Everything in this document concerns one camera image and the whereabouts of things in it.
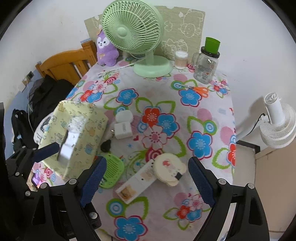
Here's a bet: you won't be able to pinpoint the green panda speaker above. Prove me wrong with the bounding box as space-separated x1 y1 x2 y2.
100 153 125 189

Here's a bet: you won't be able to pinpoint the black car key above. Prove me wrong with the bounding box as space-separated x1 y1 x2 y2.
100 139 111 153

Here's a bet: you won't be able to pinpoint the white rectangular device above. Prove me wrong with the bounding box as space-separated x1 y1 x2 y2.
115 159 157 204

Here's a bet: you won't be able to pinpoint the white charger adapter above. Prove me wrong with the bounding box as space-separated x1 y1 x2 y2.
114 122 133 140

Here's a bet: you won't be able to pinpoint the white round earbud case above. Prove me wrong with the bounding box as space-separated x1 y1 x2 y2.
115 110 133 123

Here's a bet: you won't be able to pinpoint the round cream compact mirror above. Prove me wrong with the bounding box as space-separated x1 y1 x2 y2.
153 153 187 187

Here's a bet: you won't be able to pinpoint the black backpack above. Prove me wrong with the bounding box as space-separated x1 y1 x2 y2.
11 109 38 152

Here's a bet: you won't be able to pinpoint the yellow fabric storage box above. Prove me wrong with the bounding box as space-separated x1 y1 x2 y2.
39 100 108 181

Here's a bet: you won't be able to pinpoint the black clothing pile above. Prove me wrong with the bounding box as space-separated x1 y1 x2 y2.
29 75 74 131

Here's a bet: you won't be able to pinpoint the floral tablecloth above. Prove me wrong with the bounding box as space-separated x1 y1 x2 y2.
30 56 238 241

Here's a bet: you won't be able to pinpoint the white standing fan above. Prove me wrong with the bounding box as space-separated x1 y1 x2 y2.
235 92 296 149

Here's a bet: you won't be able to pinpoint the purple plush bunny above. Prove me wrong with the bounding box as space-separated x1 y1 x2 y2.
96 30 119 67

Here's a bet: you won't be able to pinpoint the green desk fan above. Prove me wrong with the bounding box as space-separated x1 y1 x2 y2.
101 1 173 78

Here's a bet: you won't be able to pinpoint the glass mug jar green lid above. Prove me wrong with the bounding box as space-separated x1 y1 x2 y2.
192 37 220 84

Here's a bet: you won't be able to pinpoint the cotton swab container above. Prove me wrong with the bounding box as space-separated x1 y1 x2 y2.
174 51 188 69

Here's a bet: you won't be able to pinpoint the white fan power cable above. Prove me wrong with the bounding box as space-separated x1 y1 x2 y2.
99 58 147 75

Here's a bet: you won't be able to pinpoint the orange handled scissors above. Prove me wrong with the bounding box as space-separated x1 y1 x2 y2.
180 84 209 98

